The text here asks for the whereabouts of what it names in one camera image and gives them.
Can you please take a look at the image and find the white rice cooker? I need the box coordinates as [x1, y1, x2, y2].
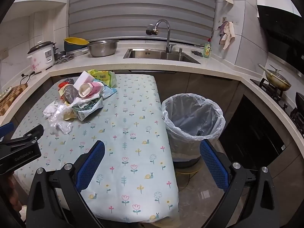
[27, 41, 57, 74]

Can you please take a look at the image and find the dark grey plastic bag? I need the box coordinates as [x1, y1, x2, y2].
[62, 85, 82, 105]

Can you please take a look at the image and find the blue and white wrapper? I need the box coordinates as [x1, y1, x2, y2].
[102, 85, 117, 98]

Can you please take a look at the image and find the yellow-green snack bag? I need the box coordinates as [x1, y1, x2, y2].
[87, 69, 117, 89]

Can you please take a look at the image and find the dish soap bottle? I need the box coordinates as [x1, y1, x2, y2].
[203, 38, 212, 58]

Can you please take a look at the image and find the white crumpled tissue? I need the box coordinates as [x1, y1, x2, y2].
[43, 101, 60, 118]

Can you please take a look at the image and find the steel colander bowl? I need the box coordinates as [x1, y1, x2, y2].
[87, 40, 120, 58]

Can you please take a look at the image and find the white sponge block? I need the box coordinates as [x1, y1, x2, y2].
[73, 71, 94, 92]

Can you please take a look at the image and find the pink paper cup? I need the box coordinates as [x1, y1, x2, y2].
[78, 81, 105, 98]

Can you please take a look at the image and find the beige hanging cloth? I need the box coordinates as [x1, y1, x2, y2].
[222, 22, 235, 50]

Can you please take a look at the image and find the white crumpled paper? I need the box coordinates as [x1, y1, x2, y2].
[71, 93, 100, 107]

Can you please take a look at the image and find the chrome faucet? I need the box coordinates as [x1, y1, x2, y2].
[146, 19, 177, 53]

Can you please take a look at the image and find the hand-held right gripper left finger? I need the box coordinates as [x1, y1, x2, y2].
[26, 140, 106, 228]

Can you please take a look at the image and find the steel sink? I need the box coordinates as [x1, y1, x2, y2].
[123, 48, 201, 64]

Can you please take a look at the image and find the black pan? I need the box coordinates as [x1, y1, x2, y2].
[294, 92, 304, 111]

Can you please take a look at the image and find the yellow and blue basin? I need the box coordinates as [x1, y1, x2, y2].
[64, 37, 89, 52]

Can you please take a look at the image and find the grey trash bin with liner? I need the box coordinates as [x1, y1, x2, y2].
[161, 94, 226, 169]

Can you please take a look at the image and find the grey tray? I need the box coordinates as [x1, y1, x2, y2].
[71, 48, 89, 57]

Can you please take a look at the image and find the clear plastic bag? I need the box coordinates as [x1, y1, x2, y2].
[49, 101, 74, 135]

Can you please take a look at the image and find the grey window blind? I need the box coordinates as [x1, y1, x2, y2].
[68, 0, 218, 44]

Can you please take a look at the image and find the purple hanging cloth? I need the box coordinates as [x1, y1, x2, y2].
[217, 22, 230, 44]

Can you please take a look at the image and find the black built-in appliance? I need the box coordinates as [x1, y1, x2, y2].
[217, 94, 287, 171]

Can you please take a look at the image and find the wooden cutting board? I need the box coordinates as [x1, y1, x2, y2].
[0, 83, 28, 116]

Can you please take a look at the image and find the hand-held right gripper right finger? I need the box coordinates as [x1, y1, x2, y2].
[199, 139, 279, 228]

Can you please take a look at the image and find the floral tablecloth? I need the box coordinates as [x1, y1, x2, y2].
[13, 74, 180, 224]

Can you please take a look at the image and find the black gas stove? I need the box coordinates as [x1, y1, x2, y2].
[250, 77, 304, 136]

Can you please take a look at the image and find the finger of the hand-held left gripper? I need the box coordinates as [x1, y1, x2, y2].
[0, 122, 14, 139]
[0, 124, 45, 149]

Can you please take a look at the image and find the green milk carton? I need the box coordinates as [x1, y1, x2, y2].
[71, 97, 104, 122]

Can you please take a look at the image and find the metal steamer rack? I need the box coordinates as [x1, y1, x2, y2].
[54, 51, 75, 64]

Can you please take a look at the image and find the black range hood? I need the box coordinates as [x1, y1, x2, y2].
[257, 3, 304, 74]

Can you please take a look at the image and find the black power cord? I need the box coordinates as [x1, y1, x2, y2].
[21, 71, 36, 83]

